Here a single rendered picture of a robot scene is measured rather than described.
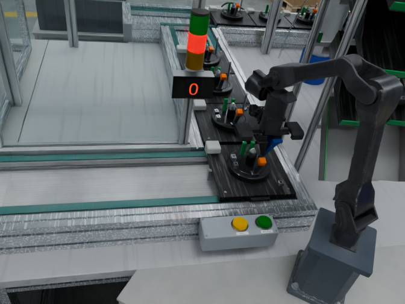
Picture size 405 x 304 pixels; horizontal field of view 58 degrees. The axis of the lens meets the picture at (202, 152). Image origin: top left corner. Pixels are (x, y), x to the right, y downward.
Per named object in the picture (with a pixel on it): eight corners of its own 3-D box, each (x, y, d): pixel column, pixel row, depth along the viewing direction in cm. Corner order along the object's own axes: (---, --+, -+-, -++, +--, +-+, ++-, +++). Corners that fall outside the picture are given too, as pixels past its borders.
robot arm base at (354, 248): (356, 253, 86) (366, 237, 82) (328, 242, 87) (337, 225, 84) (359, 232, 91) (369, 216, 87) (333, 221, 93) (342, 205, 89)
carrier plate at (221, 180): (295, 198, 113) (296, 193, 112) (219, 202, 108) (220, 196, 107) (270, 148, 131) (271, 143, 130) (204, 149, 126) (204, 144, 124)
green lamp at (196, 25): (208, 36, 97) (211, 17, 94) (190, 35, 96) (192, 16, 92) (205, 28, 100) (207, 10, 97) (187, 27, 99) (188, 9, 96)
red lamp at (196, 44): (206, 53, 100) (208, 36, 97) (188, 53, 99) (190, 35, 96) (203, 46, 104) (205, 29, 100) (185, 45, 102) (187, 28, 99)
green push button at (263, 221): (272, 230, 102) (273, 225, 101) (258, 231, 101) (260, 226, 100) (267, 219, 105) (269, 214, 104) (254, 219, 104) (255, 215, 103)
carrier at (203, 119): (268, 145, 132) (277, 116, 124) (203, 146, 127) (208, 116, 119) (249, 107, 150) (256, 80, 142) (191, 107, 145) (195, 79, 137)
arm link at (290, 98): (302, 92, 91) (277, 76, 97) (285, 97, 88) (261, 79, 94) (295, 116, 95) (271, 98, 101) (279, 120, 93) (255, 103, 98)
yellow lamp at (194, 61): (204, 70, 103) (206, 54, 100) (186, 70, 102) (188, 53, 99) (200, 62, 107) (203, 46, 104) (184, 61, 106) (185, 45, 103)
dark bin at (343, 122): (382, 129, 105) (397, 116, 98) (338, 125, 104) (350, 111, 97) (367, 52, 117) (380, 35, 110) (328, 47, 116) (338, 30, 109)
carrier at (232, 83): (249, 107, 150) (256, 79, 142) (191, 107, 145) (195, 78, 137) (234, 78, 168) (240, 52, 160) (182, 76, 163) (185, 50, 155)
